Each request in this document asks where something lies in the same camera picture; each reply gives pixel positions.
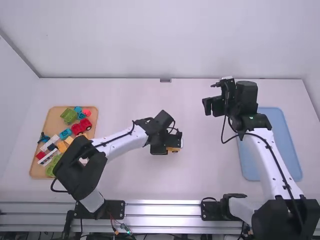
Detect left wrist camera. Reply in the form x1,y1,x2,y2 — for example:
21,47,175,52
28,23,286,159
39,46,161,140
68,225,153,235
168,133,184,149

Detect blue mat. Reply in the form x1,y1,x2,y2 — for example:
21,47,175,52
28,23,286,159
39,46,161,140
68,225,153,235
236,106,304,182

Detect tan tray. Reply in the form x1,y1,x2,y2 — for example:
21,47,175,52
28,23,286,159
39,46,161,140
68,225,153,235
29,105,100,180

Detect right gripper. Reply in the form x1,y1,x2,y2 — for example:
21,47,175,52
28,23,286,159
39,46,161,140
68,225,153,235
201,78,237,118

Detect silver rails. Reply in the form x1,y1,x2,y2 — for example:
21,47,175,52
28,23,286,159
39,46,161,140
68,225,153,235
0,199,254,234

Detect red toy car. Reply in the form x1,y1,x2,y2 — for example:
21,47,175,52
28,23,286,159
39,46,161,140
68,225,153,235
70,118,93,136

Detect white toy brick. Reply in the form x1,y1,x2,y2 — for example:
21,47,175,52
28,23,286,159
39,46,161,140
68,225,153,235
37,149,61,166
39,134,60,152

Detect green toy brick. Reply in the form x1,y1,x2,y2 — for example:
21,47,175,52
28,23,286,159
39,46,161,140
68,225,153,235
44,153,64,179
59,107,79,126

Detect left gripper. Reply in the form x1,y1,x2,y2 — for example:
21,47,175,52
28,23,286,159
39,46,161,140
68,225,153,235
149,132,171,156

